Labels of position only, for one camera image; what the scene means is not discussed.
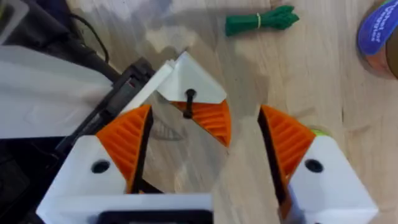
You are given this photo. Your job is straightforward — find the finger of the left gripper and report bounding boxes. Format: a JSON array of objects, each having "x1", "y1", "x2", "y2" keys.
[{"x1": 155, "y1": 51, "x2": 233, "y2": 148}]

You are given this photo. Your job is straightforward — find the green toy vegetable bundle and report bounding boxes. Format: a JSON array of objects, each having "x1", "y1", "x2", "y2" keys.
[{"x1": 224, "y1": 4, "x2": 300, "y2": 37}]

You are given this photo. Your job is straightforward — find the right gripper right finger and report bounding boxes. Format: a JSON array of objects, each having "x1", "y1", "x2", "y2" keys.
[{"x1": 257, "y1": 105, "x2": 379, "y2": 224}]

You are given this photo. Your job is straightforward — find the green disc with holes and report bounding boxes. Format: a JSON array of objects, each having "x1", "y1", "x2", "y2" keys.
[{"x1": 309, "y1": 128, "x2": 332, "y2": 138}]

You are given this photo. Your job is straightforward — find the black cable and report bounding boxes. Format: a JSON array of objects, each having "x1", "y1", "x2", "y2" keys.
[{"x1": 70, "y1": 14, "x2": 110, "y2": 65}]

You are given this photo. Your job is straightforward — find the tape roll with blue label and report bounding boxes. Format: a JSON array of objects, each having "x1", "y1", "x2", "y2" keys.
[{"x1": 356, "y1": 0, "x2": 398, "y2": 80}]

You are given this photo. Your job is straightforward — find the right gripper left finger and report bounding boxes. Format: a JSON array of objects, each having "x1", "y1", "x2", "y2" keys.
[{"x1": 46, "y1": 105, "x2": 162, "y2": 195}]

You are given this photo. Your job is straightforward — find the black screw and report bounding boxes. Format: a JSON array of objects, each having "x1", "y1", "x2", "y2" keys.
[{"x1": 182, "y1": 88, "x2": 197, "y2": 119}]

